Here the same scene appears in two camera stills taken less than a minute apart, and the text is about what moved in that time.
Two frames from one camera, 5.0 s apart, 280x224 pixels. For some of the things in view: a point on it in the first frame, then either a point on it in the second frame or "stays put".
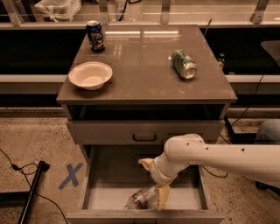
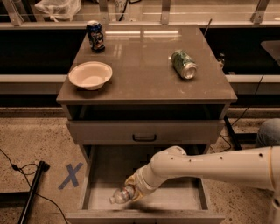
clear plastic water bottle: [145, 199] -> [120, 196]
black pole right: [233, 134] stays put
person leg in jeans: [269, 132] stays put
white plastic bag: [58, 10] stays put
